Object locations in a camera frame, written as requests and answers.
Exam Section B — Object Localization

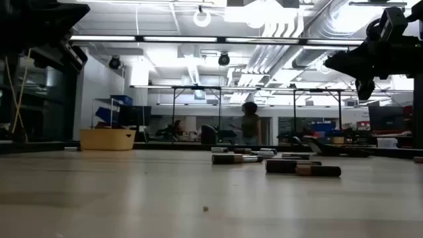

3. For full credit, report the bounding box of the black vertical post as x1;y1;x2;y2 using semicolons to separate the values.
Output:
412;73;423;149

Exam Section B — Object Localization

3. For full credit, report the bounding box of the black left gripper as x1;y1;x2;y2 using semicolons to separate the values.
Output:
31;0;91;73

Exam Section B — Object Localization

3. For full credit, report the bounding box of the person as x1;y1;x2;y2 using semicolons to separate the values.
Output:
155;118;188;141
231;101;263;146

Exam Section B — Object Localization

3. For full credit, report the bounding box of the long ceiling light bar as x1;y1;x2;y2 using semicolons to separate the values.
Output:
69;34;364;46

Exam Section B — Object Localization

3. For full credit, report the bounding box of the dark computer monitor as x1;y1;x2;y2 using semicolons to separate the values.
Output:
118;105;152;127
368;105;405;132

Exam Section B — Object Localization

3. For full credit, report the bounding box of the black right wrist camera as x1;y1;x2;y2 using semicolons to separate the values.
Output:
365;6;410;43

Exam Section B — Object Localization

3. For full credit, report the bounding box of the black metal rig frame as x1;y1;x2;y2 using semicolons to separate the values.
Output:
0;141;423;159

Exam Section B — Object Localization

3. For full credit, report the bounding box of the blue crate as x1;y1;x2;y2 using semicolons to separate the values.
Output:
310;122;336;134

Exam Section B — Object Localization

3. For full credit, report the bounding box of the silver ventilation duct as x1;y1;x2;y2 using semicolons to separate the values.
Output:
246;0;367;75

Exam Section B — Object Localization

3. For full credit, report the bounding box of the white box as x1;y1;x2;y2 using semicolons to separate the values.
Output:
376;137;400;149

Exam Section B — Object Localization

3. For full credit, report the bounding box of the blue storage bin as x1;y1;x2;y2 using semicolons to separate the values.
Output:
95;106;115;126
110;95;134;106

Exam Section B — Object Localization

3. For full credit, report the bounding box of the white ceiling ring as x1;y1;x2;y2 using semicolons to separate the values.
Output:
192;7;212;28

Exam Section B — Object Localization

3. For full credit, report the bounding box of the yellow plastic bin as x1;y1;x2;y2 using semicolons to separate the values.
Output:
79;128;137;152

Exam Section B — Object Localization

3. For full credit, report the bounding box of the yellow cable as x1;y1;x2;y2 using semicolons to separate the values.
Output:
4;48;31;143

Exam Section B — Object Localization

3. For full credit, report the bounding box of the black background rig frame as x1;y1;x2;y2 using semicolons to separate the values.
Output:
129;85;352;133

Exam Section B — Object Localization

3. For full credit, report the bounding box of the black round ceiling speaker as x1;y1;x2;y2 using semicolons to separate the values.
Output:
108;55;122;71
217;52;231;67

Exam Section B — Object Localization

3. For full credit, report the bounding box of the black office chair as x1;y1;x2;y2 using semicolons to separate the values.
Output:
200;124;218;145

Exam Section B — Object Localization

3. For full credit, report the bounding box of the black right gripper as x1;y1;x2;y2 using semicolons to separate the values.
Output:
323;35;406;101

